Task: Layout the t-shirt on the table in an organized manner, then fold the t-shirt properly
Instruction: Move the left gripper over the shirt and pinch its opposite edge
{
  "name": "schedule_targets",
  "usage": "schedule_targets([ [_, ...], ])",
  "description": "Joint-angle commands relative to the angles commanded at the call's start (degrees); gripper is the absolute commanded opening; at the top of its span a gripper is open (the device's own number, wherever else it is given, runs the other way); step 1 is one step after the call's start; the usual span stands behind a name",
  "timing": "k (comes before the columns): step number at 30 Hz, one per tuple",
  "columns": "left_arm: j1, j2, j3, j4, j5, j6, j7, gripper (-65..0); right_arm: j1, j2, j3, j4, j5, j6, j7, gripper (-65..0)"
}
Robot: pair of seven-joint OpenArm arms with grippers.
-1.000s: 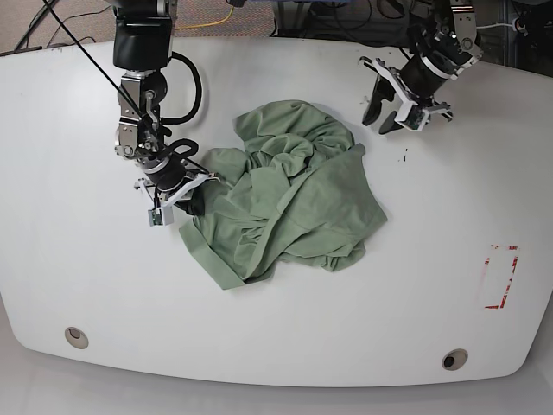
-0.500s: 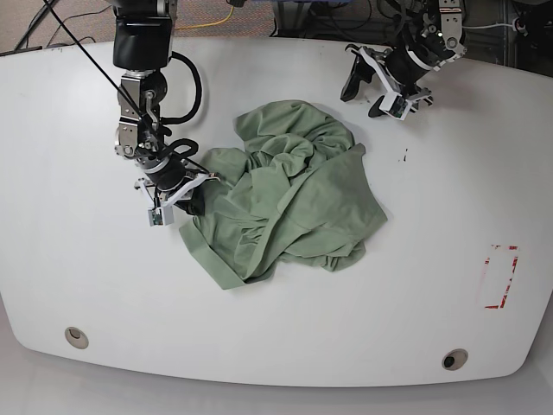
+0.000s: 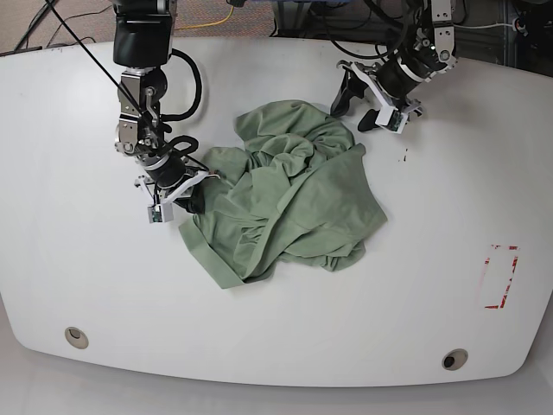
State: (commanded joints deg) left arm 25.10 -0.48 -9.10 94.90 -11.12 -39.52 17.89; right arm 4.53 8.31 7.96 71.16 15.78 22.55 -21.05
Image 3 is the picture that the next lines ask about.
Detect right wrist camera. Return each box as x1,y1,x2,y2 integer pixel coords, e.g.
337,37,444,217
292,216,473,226
147,203,174,224

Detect white cable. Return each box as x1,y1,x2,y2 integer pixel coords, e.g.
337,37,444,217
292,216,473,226
453,19,519,32

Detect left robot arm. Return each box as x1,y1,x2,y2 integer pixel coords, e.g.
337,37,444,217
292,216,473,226
330,1,456,134

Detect left table grommet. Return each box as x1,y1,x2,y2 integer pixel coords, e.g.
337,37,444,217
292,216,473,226
64,327,89,350

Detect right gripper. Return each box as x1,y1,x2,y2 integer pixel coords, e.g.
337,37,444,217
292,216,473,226
134,155,212,214

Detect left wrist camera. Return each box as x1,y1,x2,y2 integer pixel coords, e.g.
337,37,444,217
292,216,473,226
375,107,409,134

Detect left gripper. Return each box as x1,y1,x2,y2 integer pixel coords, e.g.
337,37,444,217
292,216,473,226
330,54,423,132

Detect yellow cable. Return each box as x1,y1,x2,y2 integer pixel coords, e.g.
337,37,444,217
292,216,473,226
175,3,237,31

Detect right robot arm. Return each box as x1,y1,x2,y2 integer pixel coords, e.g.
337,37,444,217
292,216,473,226
113,1,212,223

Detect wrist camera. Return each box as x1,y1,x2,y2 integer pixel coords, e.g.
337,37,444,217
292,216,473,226
375,107,409,134
147,203,174,224

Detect table grommet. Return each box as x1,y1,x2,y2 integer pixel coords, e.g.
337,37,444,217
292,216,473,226
442,348,468,371
64,327,89,350

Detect red tape marking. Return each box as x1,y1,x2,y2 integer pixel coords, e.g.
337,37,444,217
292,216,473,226
478,245,520,310

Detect right table grommet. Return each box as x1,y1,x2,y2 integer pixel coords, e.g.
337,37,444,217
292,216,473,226
442,348,468,371

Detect green t-shirt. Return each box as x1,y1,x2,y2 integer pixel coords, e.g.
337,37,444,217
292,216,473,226
180,100,387,289

